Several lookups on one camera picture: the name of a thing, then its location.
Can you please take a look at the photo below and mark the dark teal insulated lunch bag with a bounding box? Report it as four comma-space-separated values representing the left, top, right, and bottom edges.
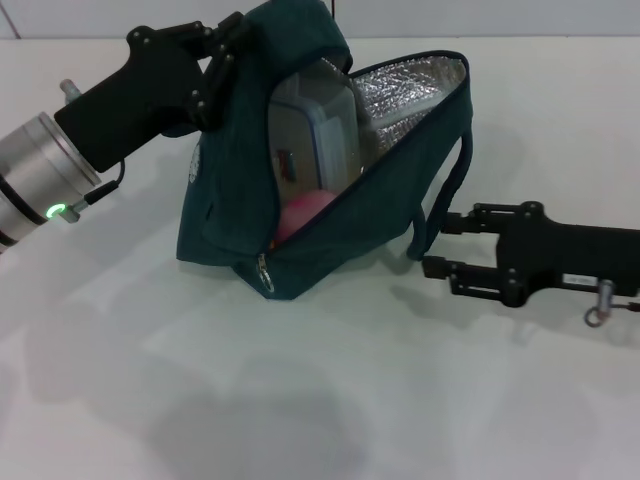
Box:
175, 0, 476, 302

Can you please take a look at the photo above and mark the clear lunch box blue rim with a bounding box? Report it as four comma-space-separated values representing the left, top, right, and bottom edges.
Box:
267, 57, 369, 201

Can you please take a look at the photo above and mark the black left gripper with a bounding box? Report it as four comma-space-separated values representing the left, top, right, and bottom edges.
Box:
53, 12, 249, 174

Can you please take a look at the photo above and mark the pink toy peach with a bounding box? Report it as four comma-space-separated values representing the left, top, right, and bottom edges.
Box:
275, 189, 337, 241

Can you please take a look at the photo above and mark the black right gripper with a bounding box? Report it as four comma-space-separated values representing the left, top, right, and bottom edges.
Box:
422, 200, 640, 309

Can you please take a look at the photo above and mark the right gripper cable with plug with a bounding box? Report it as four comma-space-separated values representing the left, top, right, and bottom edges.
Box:
583, 278, 640, 329

